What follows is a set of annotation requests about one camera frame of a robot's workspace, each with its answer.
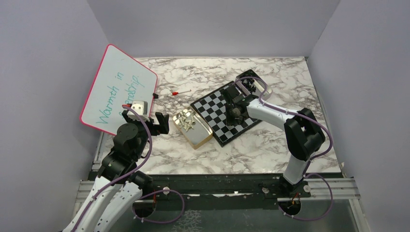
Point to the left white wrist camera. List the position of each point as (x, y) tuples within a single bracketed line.
[(141, 108)]

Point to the silver white tin tray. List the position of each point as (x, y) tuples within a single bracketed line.
[(259, 83)]

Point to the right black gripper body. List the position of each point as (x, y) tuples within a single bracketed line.
[(231, 117)]

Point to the black white chess board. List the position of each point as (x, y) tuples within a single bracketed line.
[(211, 108)]

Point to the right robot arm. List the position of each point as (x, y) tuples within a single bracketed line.
[(303, 134)]

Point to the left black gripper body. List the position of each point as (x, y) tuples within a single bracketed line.
[(142, 129)]

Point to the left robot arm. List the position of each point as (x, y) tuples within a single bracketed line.
[(119, 181)]

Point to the black metal base rail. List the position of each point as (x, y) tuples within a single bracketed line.
[(243, 191)]

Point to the pile of black pieces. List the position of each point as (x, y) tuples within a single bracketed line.
[(249, 84)]

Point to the white board pink rim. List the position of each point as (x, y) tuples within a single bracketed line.
[(119, 80)]

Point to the gold tin tray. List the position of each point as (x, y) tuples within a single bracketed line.
[(193, 127)]

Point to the red capped white marker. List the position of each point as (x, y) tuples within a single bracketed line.
[(180, 92)]

